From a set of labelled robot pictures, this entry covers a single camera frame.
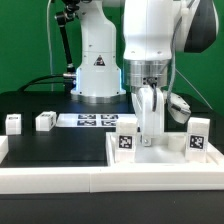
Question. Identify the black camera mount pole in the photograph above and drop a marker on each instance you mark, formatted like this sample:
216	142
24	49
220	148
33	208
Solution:
62	18

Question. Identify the white square tabletop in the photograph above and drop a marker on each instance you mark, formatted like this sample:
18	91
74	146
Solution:
169	149

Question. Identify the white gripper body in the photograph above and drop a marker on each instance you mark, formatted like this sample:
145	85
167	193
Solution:
148	105

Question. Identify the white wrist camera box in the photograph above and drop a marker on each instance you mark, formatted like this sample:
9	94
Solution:
178	108

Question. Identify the white left fence piece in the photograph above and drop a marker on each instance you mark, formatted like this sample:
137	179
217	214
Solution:
3	147

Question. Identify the white front fence wall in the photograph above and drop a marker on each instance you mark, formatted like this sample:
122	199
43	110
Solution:
110	179

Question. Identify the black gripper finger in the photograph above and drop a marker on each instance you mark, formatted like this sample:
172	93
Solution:
146	141

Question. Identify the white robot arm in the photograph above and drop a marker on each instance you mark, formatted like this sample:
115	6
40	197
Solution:
133	43

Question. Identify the white tag marker sheet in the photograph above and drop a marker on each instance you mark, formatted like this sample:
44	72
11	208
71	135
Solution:
89	120

